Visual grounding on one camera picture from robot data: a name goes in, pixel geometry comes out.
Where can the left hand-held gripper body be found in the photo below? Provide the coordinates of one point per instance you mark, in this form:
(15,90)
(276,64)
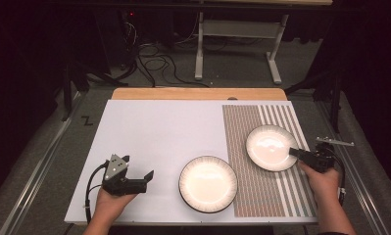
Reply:
(116,168)

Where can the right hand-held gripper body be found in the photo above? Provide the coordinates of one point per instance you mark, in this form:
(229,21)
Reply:
(323,160)

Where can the white plate with streaked rim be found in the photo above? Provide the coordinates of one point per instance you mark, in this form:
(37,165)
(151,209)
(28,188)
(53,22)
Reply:
(268,147)
(208,184)

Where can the person's right hand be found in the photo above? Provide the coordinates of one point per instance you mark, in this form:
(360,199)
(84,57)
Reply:
(325,187)

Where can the person's left hand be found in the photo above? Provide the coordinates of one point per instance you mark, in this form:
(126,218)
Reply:
(111,202)

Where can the white board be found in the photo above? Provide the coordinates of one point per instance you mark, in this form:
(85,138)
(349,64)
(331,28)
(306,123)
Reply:
(163,130)

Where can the striped woven placemat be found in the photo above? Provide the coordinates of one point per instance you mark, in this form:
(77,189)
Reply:
(242,130)

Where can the black stand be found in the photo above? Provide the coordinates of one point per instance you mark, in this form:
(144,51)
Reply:
(336,98)
(67,91)

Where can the wooden table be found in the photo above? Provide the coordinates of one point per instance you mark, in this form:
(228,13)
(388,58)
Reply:
(183,93)

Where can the black box with red light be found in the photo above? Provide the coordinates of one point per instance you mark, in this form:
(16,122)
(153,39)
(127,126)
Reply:
(116,39)

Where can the metal floor rail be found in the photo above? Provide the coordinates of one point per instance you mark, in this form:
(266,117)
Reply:
(363,196)
(36,173)

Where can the white desk frame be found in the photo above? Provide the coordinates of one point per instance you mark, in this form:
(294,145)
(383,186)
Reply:
(238,28)

